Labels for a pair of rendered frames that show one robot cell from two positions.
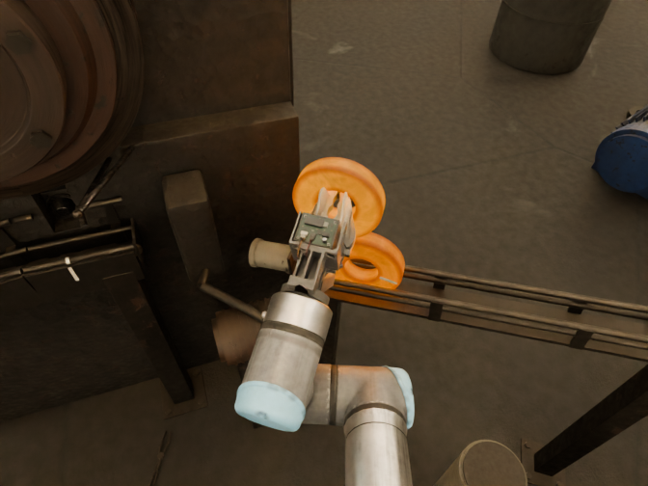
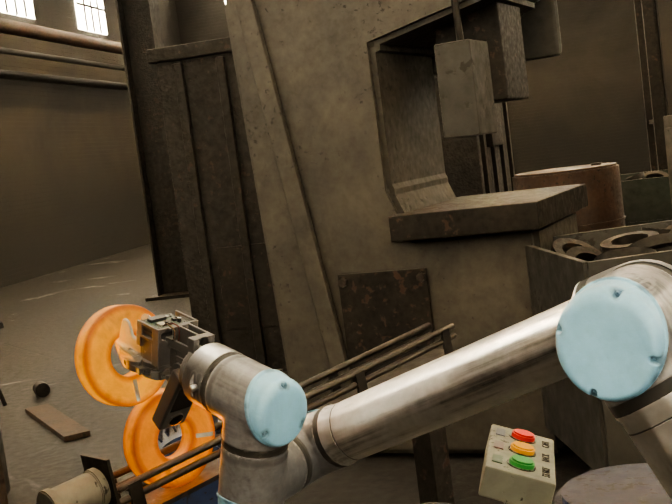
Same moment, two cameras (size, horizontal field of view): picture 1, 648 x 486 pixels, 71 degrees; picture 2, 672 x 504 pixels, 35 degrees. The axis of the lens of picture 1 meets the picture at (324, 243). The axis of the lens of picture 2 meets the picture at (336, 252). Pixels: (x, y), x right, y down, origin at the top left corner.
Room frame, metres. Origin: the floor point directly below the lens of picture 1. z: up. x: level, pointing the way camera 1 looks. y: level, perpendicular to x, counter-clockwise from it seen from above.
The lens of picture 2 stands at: (-0.60, 1.16, 1.11)
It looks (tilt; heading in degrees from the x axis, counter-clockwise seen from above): 5 degrees down; 302
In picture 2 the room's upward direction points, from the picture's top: 7 degrees counter-clockwise
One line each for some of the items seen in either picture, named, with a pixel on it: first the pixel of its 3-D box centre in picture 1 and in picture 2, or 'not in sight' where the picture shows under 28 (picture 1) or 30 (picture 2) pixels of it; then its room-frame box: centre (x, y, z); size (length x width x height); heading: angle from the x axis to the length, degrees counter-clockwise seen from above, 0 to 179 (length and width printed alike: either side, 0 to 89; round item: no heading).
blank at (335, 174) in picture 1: (338, 200); (123, 355); (0.55, -0.02, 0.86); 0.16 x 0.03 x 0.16; 76
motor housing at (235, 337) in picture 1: (270, 366); not in sight; (0.53, 0.13, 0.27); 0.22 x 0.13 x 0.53; 111
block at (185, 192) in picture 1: (195, 228); not in sight; (0.63, 0.27, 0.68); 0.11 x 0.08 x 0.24; 21
